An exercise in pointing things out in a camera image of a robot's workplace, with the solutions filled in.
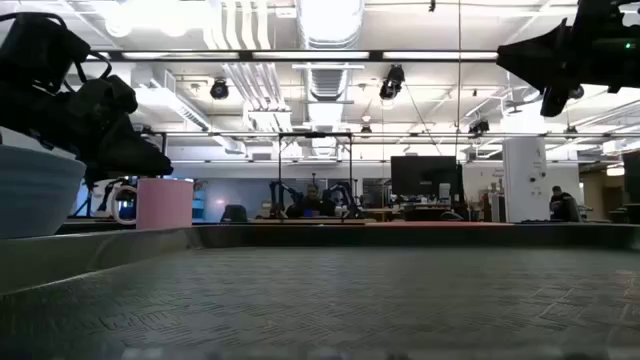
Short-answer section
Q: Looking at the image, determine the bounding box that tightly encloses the person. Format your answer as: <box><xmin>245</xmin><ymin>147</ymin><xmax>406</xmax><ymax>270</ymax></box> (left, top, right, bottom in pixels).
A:
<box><xmin>287</xmin><ymin>183</ymin><xmax>336</xmax><ymax>219</ymax></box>
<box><xmin>548</xmin><ymin>185</ymin><xmax>581</xmax><ymax>223</ymax></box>

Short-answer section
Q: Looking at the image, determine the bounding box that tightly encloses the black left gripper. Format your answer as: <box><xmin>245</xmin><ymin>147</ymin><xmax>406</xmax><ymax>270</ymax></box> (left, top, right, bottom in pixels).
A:
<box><xmin>29</xmin><ymin>74</ymin><xmax>174</xmax><ymax>187</ymax></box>

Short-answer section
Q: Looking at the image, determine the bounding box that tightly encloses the black background station frame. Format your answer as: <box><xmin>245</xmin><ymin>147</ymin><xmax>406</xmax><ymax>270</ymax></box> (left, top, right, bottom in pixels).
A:
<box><xmin>277</xmin><ymin>131</ymin><xmax>354</xmax><ymax>219</ymax></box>

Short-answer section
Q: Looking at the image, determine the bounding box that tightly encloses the pink mug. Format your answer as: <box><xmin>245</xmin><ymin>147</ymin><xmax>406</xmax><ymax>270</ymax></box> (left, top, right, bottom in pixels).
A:
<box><xmin>110</xmin><ymin>178</ymin><xmax>195</xmax><ymax>231</ymax></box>

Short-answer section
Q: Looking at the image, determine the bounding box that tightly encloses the black monitor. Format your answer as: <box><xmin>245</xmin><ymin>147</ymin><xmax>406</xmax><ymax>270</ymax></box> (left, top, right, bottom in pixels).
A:
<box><xmin>390</xmin><ymin>155</ymin><xmax>464</xmax><ymax>199</ymax></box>

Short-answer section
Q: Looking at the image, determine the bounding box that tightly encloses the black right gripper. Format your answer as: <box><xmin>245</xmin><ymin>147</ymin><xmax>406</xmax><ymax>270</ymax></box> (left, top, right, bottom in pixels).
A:
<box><xmin>496</xmin><ymin>0</ymin><xmax>640</xmax><ymax>119</ymax></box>

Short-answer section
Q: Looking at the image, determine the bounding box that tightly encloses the blue bowl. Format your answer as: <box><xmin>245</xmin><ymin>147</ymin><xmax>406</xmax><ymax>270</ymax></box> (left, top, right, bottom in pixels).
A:
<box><xmin>0</xmin><ymin>127</ymin><xmax>87</xmax><ymax>240</ymax></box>

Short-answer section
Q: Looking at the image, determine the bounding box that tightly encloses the white pillar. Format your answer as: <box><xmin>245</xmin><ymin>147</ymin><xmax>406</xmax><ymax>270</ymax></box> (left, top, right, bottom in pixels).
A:
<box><xmin>502</xmin><ymin>137</ymin><xmax>549</xmax><ymax>224</ymax></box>

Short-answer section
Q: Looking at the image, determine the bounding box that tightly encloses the black office chair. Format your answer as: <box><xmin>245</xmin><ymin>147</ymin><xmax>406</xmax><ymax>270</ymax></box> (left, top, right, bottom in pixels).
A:
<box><xmin>220</xmin><ymin>203</ymin><xmax>249</xmax><ymax>224</ymax></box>

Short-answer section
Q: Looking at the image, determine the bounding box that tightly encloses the silver ventilation duct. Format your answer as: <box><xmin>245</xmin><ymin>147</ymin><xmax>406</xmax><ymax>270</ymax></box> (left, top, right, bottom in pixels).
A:
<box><xmin>294</xmin><ymin>0</ymin><xmax>366</xmax><ymax>157</ymax></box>

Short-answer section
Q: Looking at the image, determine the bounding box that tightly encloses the black overhead crossbar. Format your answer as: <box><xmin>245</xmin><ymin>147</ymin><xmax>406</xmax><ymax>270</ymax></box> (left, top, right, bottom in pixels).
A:
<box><xmin>84</xmin><ymin>49</ymin><xmax>501</xmax><ymax>63</ymax></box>

